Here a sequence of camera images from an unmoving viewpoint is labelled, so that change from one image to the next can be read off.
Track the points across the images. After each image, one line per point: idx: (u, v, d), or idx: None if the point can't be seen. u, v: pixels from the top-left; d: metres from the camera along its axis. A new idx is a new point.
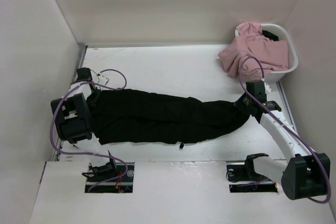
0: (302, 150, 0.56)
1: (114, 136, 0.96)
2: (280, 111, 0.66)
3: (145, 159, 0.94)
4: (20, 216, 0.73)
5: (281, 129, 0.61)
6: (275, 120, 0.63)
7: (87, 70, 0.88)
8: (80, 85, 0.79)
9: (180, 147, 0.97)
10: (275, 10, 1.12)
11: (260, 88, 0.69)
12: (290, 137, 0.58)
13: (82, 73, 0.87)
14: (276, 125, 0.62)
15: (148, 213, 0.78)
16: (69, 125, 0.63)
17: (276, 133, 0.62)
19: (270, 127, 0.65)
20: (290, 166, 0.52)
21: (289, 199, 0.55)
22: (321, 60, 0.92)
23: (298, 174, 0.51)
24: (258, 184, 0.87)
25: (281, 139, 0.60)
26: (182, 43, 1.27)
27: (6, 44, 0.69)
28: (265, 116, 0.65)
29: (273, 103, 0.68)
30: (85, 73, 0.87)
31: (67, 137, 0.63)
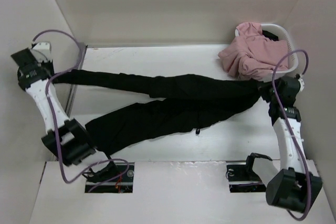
0: (297, 166, 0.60)
1: (131, 136, 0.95)
2: (297, 120, 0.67)
3: (145, 159, 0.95)
4: (20, 217, 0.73)
5: (288, 139, 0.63)
6: (286, 129, 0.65)
7: (27, 51, 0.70)
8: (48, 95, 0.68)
9: (197, 132, 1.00)
10: (275, 10, 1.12)
11: (290, 92, 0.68)
12: (292, 150, 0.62)
13: (24, 60, 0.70)
14: (286, 135, 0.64)
15: (148, 213, 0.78)
16: (72, 151, 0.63)
17: (282, 140, 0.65)
19: (279, 132, 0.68)
20: (279, 175, 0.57)
21: (268, 203, 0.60)
22: (321, 60, 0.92)
23: (283, 185, 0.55)
24: (257, 185, 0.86)
25: (283, 147, 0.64)
26: (182, 42, 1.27)
27: (7, 44, 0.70)
28: (280, 121, 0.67)
29: (295, 112, 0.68)
30: (27, 57, 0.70)
31: (73, 161, 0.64)
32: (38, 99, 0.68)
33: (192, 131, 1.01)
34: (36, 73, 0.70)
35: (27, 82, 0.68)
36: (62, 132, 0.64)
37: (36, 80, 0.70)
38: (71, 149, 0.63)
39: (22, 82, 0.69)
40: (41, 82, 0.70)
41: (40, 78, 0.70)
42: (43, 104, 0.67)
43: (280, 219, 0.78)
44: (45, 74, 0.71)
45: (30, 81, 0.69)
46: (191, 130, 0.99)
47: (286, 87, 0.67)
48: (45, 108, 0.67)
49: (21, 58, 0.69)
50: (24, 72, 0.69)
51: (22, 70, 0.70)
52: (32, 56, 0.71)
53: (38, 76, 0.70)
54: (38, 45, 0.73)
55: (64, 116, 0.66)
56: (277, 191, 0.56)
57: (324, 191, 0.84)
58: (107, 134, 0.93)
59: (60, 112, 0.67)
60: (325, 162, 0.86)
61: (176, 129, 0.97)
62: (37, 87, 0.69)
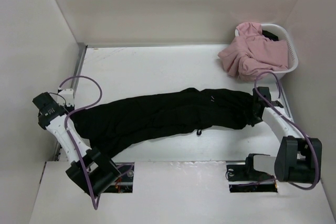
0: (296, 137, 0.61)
1: (131, 137, 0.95)
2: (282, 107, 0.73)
3: (144, 159, 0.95)
4: (20, 217, 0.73)
5: (279, 118, 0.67)
6: (275, 113, 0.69)
7: (47, 95, 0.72)
8: (67, 128, 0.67)
9: (198, 134, 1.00)
10: (275, 9, 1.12)
11: (265, 91, 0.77)
12: (286, 125, 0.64)
13: (44, 101, 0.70)
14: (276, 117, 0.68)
15: (147, 213, 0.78)
16: (97, 181, 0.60)
17: (275, 123, 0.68)
19: (270, 119, 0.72)
20: (282, 146, 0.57)
21: (280, 181, 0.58)
22: (321, 60, 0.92)
23: (289, 151, 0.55)
24: (257, 185, 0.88)
25: (278, 127, 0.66)
26: (183, 42, 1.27)
27: (6, 44, 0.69)
28: (268, 109, 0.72)
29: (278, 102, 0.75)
30: (46, 98, 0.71)
31: (100, 192, 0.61)
32: (58, 134, 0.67)
33: (193, 133, 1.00)
34: (54, 110, 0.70)
35: (45, 121, 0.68)
36: (86, 163, 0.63)
37: (54, 117, 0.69)
38: (97, 180, 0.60)
39: (41, 120, 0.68)
40: (60, 117, 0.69)
41: (58, 114, 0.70)
42: (64, 137, 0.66)
43: (280, 219, 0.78)
44: (63, 111, 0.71)
45: (49, 119, 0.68)
46: (192, 130, 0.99)
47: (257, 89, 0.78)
48: (66, 140, 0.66)
49: (41, 99, 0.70)
50: (43, 112, 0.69)
51: (42, 110, 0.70)
52: (52, 99, 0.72)
53: (56, 113, 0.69)
54: (64, 92, 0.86)
55: (86, 147, 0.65)
56: (286, 160, 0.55)
57: (324, 191, 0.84)
58: (106, 138, 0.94)
59: (81, 142, 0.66)
60: (325, 162, 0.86)
61: (174, 130, 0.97)
62: (56, 122, 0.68)
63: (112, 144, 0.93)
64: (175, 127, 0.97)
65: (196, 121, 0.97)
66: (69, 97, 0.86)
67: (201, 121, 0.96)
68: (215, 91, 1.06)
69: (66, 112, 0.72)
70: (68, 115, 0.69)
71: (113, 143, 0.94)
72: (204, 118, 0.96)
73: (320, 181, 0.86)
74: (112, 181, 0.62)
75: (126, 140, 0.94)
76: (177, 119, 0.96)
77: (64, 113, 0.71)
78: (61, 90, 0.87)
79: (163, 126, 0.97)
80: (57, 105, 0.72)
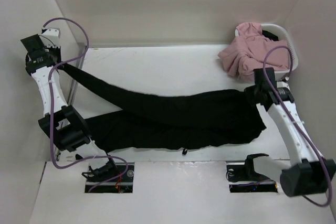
0: (308, 153, 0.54)
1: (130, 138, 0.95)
2: (291, 102, 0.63)
3: (145, 159, 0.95)
4: (20, 216, 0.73)
5: (290, 127, 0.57)
6: (285, 115, 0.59)
7: (37, 39, 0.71)
8: (51, 81, 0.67)
9: (184, 153, 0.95)
10: (275, 9, 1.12)
11: (269, 75, 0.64)
12: (298, 138, 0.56)
13: (33, 45, 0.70)
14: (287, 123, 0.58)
15: (147, 213, 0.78)
16: (66, 136, 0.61)
17: (284, 129, 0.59)
19: (276, 117, 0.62)
20: (293, 169, 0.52)
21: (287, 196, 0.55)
22: (321, 60, 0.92)
23: (300, 180, 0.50)
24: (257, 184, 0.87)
25: (287, 136, 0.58)
26: (183, 42, 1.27)
27: (7, 44, 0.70)
28: (275, 108, 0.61)
29: (285, 92, 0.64)
30: (35, 43, 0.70)
31: (67, 147, 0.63)
32: (40, 84, 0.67)
33: (178, 152, 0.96)
34: (42, 59, 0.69)
35: (32, 68, 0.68)
36: (58, 119, 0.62)
37: (42, 66, 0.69)
38: (65, 135, 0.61)
39: (28, 66, 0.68)
40: (46, 68, 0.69)
41: (45, 65, 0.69)
42: (45, 88, 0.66)
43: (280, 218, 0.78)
44: (51, 63, 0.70)
45: (36, 67, 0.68)
46: (178, 149, 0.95)
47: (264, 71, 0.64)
48: (46, 92, 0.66)
49: (30, 43, 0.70)
50: (32, 58, 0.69)
51: (30, 56, 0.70)
52: (41, 44, 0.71)
53: (43, 63, 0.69)
54: (49, 32, 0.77)
55: (63, 103, 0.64)
56: (295, 187, 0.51)
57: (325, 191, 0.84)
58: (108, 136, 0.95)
59: (59, 98, 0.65)
60: None
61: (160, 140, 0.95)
62: (42, 72, 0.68)
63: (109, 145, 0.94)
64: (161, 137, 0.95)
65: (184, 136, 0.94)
66: (55, 39, 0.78)
67: (188, 139, 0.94)
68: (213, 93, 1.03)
69: (55, 63, 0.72)
70: (53, 67, 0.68)
71: (110, 141, 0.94)
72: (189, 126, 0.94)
73: None
74: (80, 140, 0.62)
75: (124, 142, 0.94)
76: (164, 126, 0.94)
77: (52, 64, 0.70)
78: (44, 30, 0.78)
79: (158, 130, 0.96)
80: (45, 53, 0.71)
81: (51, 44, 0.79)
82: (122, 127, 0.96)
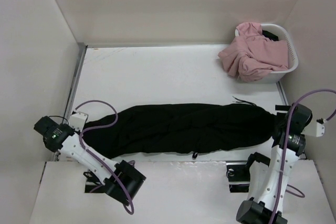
0: (270, 202, 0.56)
1: (140, 147, 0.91)
2: (296, 153, 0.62)
3: (145, 159, 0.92)
4: (21, 216, 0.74)
5: (273, 173, 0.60)
6: (279, 160, 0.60)
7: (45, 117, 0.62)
8: (88, 148, 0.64)
9: (193, 157, 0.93)
10: (276, 9, 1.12)
11: (300, 118, 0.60)
12: (273, 185, 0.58)
13: (45, 123, 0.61)
14: (275, 168, 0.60)
15: (147, 213, 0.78)
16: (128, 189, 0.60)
17: (269, 171, 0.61)
19: (271, 158, 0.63)
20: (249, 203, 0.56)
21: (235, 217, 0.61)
22: (321, 60, 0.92)
23: (249, 214, 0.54)
24: None
25: (266, 179, 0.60)
26: (183, 42, 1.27)
27: (6, 44, 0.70)
28: (275, 151, 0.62)
29: (299, 142, 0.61)
30: (46, 120, 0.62)
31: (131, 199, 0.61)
32: (76, 155, 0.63)
33: (188, 154, 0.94)
34: (62, 130, 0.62)
35: (56, 144, 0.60)
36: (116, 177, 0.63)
37: (64, 137, 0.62)
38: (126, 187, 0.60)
39: (52, 145, 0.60)
40: (71, 137, 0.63)
41: (67, 135, 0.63)
42: (86, 157, 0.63)
43: None
44: (71, 130, 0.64)
45: (59, 140, 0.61)
46: (188, 153, 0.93)
47: (296, 112, 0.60)
48: (90, 160, 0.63)
49: (41, 124, 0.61)
50: (49, 136, 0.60)
51: (45, 135, 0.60)
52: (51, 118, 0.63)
53: (65, 132, 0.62)
54: (78, 114, 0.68)
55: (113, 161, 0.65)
56: (242, 217, 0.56)
57: (324, 191, 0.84)
58: (116, 148, 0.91)
59: (105, 159, 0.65)
60: (325, 162, 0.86)
61: (170, 146, 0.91)
62: (70, 143, 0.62)
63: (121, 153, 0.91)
64: (170, 142, 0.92)
65: (193, 141, 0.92)
66: (80, 122, 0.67)
67: (199, 142, 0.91)
68: (222, 107, 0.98)
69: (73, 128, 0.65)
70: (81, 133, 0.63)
71: (118, 150, 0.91)
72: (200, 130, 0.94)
73: (320, 181, 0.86)
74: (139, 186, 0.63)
75: (132, 148, 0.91)
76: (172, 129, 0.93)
77: (72, 130, 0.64)
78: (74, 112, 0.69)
79: (165, 136, 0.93)
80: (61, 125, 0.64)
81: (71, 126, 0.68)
82: (124, 137, 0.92)
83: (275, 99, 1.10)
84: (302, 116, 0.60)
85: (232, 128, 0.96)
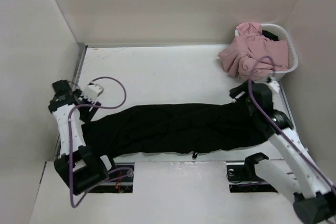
0: (321, 186, 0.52)
1: (140, 146, 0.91)
2: (291, 128, 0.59)
3: (145, 159, 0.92)
4: (21, 216, 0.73)
5: (297, 158, 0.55)
6: (289, 145, 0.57)
7: (65, 83, 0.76)
8: (71, 119, 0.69)
9: (193, 157, 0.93)
10: (276, 9, 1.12)
11: (267, 99, 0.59)
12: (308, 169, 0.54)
13: (60, 87, 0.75)
14: (293, 152, 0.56)
15: (147, 213, 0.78)
16: (82, 181, 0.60)
17: (291, 159, 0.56)
19: (280, 147, 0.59)
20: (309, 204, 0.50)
21: None
22: (321, 60, 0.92)
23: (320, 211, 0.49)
24: (257, 185, 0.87)
25: (296, 167, 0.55)
26: (183, 42, 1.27)
27: (6, 44, 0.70)
28: (277, 138, 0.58)
29: (283, 118, 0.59)
30: (62, 86, 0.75)
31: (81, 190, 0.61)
32: (60, 122, 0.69)
33: (188, 154, 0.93)
34: (65, 97, 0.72)
35: (54, 105, 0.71)
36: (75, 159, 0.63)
37: (63, 104, 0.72)
38: (82, 178, 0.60)
39: (51, 105, 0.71)
40: (67, 106, 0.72)
41: (67, 103, 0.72)
42: (64, 128, 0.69)
43: (280, 218, 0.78)
44: (72, 101, 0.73)
45: (58, 105, 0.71)
46: (188, 152, 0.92)
47: (261, 96, 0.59)
48: (65, 131, 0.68)
49: (57, 86, 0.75)
50: (56, 97, 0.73)
51: (55, 97, 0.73)
52: (67, 86, 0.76)
53: (65, 101, 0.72)
54: (93, 86, 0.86)
55: (79, 142, 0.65)
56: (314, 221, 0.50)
57: None
58: (116, 147, 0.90)
59: (76, 137, 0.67)
60: (325, 162, 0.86)
61: (169, 145, 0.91)
62: (62, 110, 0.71)
63: (122, 152, 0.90)
64: (170, 141, 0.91)
65: (193, 141, 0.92)
66: (92, 93, 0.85)
67: (199, 142, 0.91)
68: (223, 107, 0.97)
69: (76, 101, 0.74)
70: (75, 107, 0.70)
71: (118, 149, 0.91)
72: (200, 131, 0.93)
73: None
74: (98, 183, 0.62)
75: (132, 147, 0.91)
76: (172, 129, 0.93)
77: (73, 103, 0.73)
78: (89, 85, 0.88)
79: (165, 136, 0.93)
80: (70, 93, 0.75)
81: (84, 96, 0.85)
82: (124, 137, 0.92)
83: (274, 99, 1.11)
84: (265, 96, 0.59)
85: (232, 129, 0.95)
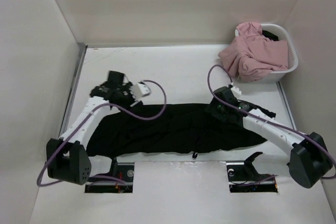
0: (294, 139, 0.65)
1: (140, 147, 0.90)
2: (255, 108, 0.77)
3: (145, 159, 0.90)
4: (21, 216, 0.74)
5: (267, 126, 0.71)
6: (257, 119, 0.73)
7: (119, 75, 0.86)
8: (91, 113, 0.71)
9: (193, 157, 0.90)
10: (276, 9, 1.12)
11: (229, 95, 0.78)
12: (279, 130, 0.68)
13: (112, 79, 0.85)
14: (262, 124, 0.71)
15: (147, 213, 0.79)
16: (62, 172, 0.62)
17: (264, 130, 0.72)
19: (254, 126, 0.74)
20: (292, 157, 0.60)
21: (307, 187, 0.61)
22: (321, 60, 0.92)
23: (305, 162, 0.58)
24: (258, 184, 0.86)
25: (271, 134, 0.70)
26: (183, 42, 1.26)
27: (6, 44, 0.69)
28: (248, 119, 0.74)
29: (247, 105, 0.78)
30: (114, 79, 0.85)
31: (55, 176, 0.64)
32: (86, 109, 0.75)
33: (188, 154, 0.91)
34: (106, 92, 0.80)
35: (95, 92, 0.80)
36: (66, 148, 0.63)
37: (101, 96, 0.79)
38: (62, 170, 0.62)
39: (95, 89, 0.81)
40: (101, 99, 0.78)
41: (103, 96, 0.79)
42: (83, 116, 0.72)
43: (280, 218, 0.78)
44: (106, 97, 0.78)
45: (97, 93, 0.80)
46: (188, 152, 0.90)
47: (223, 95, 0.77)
48: (81, 119, 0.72)
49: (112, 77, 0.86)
50: (103, 87, 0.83)
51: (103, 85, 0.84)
52: (118, 82, 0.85)
53: (104, 94, 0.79)
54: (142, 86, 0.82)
55: (79, 137, 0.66)
56: (306, 171, 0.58)
57: (325, 191, 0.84)
58: (116, 147, 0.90)
59: (83, 130, 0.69)
60: None
61: (169, 145, 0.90)
62: (94, 102, 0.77)
63: (121, 153, 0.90)
64: (170, 142, 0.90)
65: (193, 141, 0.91)
66: (139, 93, 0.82)
67: (199, 142, 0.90)
68: None
69: (112, 99, 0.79)
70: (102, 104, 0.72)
71: (118, 150, 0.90)
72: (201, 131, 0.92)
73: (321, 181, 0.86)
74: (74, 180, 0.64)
75: (132, 148, 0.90)
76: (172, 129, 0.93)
77: (107, 99, 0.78)
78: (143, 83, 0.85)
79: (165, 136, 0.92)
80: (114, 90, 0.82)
81: (131, 92, 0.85)
82: (124, 137, 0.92)
83: (274, 99, 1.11)
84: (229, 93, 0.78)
85: (232, 129, 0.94)
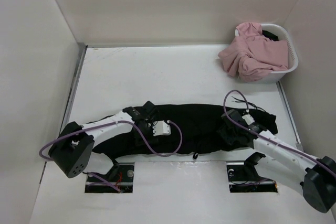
0: (307, 163, 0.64)
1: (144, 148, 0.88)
2: (265, 130, 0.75)
3: (145, 159, 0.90)
4: (21, 216, 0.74)
5: (278, 149, 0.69)
6: (268, 142, 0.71)
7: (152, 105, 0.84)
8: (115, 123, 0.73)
9: (193, 158, 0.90)
10: (276, 9, 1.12)
11: (237, 117, 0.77)
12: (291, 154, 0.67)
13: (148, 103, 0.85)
14: (273, 146, 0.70)
15: (147, 213, 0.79)
16: (61, 156, 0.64)
17: (275, 153, 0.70)
19: (263, 148, 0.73)
20: (307, 183, 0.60)
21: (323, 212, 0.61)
22: (321, 60, 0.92)
23: (320, 187, 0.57)
24: (257, 185, 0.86)
25: (283, 157, 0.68)
26: (182, 42, 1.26)
27: (7, 44, 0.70)
28: (258, 141, 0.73)
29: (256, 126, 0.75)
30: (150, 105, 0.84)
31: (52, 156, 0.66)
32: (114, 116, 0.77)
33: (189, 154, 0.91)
34: (137, 114, 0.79)
35: (128, 108, 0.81)
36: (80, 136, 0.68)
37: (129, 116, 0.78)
38: (63, 153, 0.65)
39: (129, 107, 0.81)
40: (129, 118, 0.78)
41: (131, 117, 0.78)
42: (107, 120, 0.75)
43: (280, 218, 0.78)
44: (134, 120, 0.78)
45: (129, 112, 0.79)
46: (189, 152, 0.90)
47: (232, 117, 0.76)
48: (106, 121, 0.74)
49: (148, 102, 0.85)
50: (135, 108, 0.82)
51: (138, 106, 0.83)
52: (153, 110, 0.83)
53: (134, 116, 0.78)
54: (165, 125, 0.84)
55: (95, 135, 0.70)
56: (322, 197, 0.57)
57: None
58: (118, 148, 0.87)
59: (102, 131, 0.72)
60: None
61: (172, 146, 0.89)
62: (121, 115, 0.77)
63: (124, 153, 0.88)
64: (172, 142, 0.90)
65: (193, 141, 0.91)
66: (160, 130, 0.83)
67: (199, 142, 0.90)
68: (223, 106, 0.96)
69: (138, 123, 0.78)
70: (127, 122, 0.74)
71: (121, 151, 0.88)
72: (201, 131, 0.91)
73: None
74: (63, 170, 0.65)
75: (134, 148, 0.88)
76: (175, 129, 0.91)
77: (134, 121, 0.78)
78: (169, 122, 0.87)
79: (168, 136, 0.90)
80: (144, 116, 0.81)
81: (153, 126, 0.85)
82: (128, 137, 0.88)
83: (274, 99, 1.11)
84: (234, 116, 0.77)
85: None
